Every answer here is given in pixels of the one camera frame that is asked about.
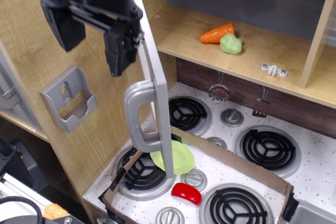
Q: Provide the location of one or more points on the front left black burner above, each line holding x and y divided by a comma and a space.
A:
145, 181

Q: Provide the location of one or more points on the hanging silver strainer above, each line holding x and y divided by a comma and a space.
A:
219, 93

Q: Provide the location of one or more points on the grey centre stove knob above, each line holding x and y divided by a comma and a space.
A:
195, 178

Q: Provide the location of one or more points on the light green toy plate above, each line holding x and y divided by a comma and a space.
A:
183, 158

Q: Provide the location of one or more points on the grey cabinet door handle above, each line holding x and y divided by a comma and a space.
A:
9, 96

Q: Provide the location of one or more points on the white door latch clip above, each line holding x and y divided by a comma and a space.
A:
273, 70

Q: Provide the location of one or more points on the grey middle stove knob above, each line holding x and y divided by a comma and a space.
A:
217, 141

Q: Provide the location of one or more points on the grey toy microwave door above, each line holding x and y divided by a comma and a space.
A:
152, 89

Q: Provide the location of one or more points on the red toy cheese wedge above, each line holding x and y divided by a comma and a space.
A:
187, 192

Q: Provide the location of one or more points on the grey toy sink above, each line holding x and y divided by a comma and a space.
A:
307, 213

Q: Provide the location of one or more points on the grey front stove knob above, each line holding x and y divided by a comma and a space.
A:
170, 215

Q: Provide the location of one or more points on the back left black burner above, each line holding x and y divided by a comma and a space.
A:
190, 114

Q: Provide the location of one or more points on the hanging toy spatula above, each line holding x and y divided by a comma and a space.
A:
261, 106

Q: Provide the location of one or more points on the grey wall phone holder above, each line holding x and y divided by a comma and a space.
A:
64, 89

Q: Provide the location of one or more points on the orange toy carrot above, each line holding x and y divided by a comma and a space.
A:
214, 35

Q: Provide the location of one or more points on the green toy lettuce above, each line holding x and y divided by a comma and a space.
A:
231, 44

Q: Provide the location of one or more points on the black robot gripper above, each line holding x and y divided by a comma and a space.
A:
67, 19

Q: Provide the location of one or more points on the back right black burner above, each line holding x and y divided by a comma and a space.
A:
270, 148

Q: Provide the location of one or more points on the black burner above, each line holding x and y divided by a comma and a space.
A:
270, 148
145, 181
190, 114
234, 203

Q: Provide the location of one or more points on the front right black burner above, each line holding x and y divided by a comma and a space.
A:
234, 203

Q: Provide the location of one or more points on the brown cardboard tray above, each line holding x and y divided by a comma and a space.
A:
226, 157

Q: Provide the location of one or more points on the grey back stove knob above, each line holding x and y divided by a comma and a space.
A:
232, 118

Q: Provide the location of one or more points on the grey stove knob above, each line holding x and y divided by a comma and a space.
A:
217, 141
232, 118
195, 178
170, 215

